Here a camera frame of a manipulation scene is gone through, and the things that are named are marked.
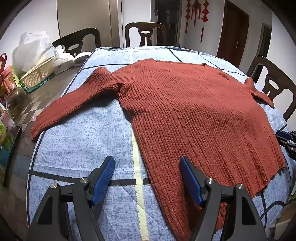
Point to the red knot wall ornament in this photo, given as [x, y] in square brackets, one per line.
[196, 8]
[188, 14]
[204, 16]

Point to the white tape roll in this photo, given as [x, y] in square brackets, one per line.
[77, 60]

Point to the glass jar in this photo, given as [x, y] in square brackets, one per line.
[17, 102]

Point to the grey framed doorway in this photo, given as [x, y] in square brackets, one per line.
[264, 41]

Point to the cream plastic basket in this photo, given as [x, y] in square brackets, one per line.
[38, 73]

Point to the white tissue box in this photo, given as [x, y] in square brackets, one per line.
[62, 63]

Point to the dark wooden chair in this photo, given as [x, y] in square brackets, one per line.
[131, 27]
[92, 34]
[284, 76]

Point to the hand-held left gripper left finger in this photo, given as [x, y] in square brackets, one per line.
[105, 176]

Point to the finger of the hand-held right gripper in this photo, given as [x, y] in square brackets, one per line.
[291, 148]
[285, 135]

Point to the blue checked blanket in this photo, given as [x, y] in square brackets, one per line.
[81, 139]

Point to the black phone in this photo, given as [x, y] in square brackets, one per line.
[12, 150]

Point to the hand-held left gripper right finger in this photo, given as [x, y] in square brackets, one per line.
[190, 178]

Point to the white plastic bag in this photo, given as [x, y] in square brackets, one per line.
[32, 48]

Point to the rust red knit sweater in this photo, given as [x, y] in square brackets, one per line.
[185, 104]

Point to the red snack packet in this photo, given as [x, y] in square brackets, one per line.
[9, 80]

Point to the yellow green bottle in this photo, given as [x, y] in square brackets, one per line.
[2, 133]

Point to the dark glass door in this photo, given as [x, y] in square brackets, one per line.
[164, 14]

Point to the brown wooden door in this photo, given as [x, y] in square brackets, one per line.
[231, 34]

